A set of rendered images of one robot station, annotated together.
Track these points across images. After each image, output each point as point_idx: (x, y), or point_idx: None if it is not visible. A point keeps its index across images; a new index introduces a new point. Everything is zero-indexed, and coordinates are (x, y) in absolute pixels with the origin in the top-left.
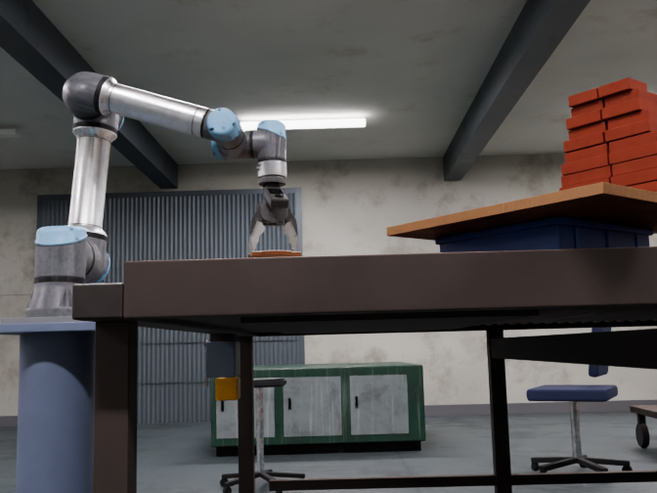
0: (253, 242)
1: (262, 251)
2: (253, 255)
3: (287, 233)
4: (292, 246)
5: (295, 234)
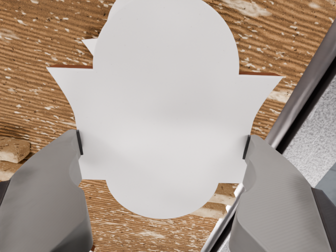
0: (274, 155)
1: (237, 56)
2: (265, 72)
3: (66, 188)
4: (72, 137)
5: (13, 182)
